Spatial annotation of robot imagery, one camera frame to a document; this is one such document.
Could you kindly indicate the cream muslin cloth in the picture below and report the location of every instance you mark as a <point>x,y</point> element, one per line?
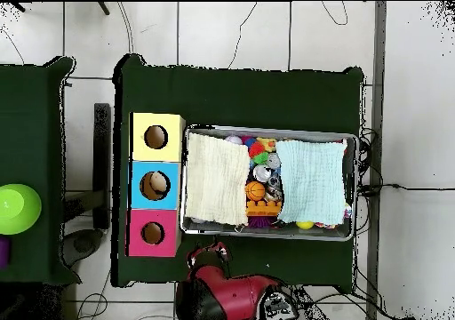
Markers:
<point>217,177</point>

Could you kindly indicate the lime green plastic bowl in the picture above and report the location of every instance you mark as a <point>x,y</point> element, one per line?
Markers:
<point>17,209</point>

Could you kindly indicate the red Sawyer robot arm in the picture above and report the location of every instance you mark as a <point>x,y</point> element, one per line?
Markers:
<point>227,291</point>

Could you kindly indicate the shallow metal mesh bin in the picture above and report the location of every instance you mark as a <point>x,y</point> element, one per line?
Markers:
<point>320,233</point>

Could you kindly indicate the wooden box with three holes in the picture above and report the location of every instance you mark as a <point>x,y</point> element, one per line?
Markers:
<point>167,149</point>

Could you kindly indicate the purple spiky rubber ball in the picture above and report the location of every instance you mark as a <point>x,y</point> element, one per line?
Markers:
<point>261,222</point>

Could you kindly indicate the orange plastic toy brick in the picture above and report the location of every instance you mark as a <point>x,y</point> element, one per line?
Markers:
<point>261,209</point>

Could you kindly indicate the orange toy basketball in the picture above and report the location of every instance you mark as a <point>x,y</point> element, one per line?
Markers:
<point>255,191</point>

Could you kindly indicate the small yellow ball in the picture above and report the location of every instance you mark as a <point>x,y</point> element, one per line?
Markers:
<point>305,225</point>

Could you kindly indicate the light blue muslin cloth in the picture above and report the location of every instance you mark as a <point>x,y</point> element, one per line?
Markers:
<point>312,181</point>

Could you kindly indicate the grey round base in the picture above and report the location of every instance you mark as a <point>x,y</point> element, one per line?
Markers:
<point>83,245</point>

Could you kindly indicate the black upright panel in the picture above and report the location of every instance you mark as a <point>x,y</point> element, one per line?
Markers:
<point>102,156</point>

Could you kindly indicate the purple object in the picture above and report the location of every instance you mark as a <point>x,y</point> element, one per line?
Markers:
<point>3,252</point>

